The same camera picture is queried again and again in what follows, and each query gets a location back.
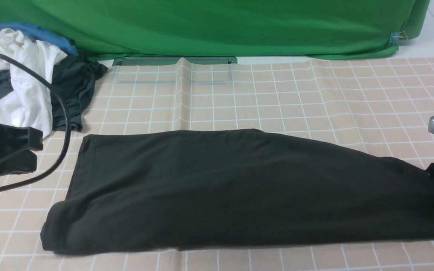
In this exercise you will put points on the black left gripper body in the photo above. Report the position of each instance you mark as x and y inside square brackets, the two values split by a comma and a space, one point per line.
[17, 149]

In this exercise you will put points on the dark gray long-sleeve shirt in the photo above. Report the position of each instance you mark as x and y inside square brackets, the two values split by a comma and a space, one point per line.
[239, 188]

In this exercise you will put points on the blue crumpled garment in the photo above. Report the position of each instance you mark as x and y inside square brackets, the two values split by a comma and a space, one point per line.
[40, 33]

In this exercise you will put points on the white crumpled garment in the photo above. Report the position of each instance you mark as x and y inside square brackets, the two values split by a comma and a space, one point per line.
[29, 104]

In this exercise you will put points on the dark teal crumpled garment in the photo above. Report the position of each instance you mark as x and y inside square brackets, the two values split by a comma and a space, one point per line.
[74, 79]

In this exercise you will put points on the binder clip on backdrop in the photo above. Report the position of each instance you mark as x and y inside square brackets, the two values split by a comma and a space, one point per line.
[396, 38]

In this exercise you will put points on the gray metal base bar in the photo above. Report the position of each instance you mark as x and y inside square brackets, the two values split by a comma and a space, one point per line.
[170, 60]

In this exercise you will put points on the green backdrop cloth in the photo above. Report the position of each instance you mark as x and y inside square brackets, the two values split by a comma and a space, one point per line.
[323, 29]

